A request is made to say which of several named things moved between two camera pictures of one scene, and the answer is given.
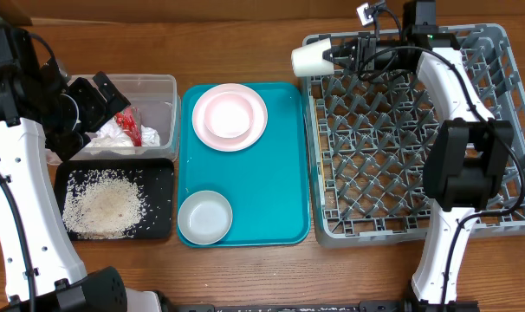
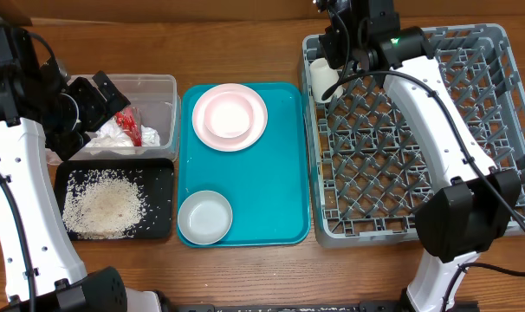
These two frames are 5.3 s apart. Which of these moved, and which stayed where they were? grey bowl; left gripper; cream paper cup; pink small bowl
Moved: cream paper cup
Stayed: pink small bowl; left gripper; grey bowl
